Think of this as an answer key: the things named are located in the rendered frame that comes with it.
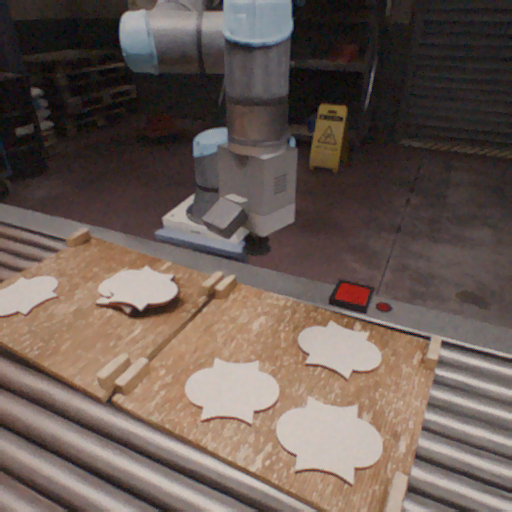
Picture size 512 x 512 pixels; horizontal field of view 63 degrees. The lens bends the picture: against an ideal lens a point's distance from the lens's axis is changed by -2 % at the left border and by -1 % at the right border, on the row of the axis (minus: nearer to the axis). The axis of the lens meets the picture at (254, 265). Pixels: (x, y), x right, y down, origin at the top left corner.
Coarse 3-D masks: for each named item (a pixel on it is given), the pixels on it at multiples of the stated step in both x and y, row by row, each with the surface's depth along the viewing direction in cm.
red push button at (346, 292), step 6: (342, 288) 86; (348, 288) 86; (354, 288) 86; (360, 288) 86; (336, 294) 84; (342, 294) 84; (348, 294) 84; (354, 294) 84; (360, 294) 84; (366, 294) 84; (348, 300) 83; (354, 300) 83; (360, 300) 83
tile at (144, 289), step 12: (120, 276) 82; (132, 276) 82; (144, 276) 82; (156, 276) 82; (168, 276) 82; (108, 288) 79; (120, 288) 79; (132, 288) 79; (144, 288) 79; (156, 288) 79; (168, 288) 79; (120, 300) 76; (132, 300) 76; (144, 300) 76; (156, 300) 76; (168, 300) 76
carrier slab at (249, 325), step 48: (240, 288) 85; (192, 336) 73; (240, 336) 73; (288, 336) 73; (384, 336) 73; (144, 384) 64; (288, 384) 64; (336, 384) 64; (384, 384) 64; (192, 432) 56; (240, 432) 56; (384, 432) 56; (288, 480) 51; (336, 480) 51; (384, 480) 51
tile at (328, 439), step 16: (288, 416) 58; (304, 416) 58; (320, 416) 58; (336, 416) 58; (352, 416) 58; (288, 432) 56; (304, 432) 56; (320, 432) 56; (336, 432) 56; (352, 432) 55; (368, 432) 55; (288, 448) 54; (304, 448) 53; (320, 448) 53; (336, 448) 53; (352, 448) 53; (368, 448) 53; (304, 464) 52; (320, 464) 52; (336, 464) 52; (352, 464) 52; (368, 464) 52; (352, 480) 50
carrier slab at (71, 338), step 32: (64, 256) 95; (96, 256) 96; (128, 256) 95; (0, 288) 85; (64, 288) 85; (96, 288) 85; (192, 288) 85; (0, 320) 76; (32, 320) 76; (64, 320) 76; (96, 320) 76; (128, 320) 76; (160, 320) 76; (32, 352) 69; (64, 352) 69; (96, 352) 69; (128, 352) 69; (96, 384) 64
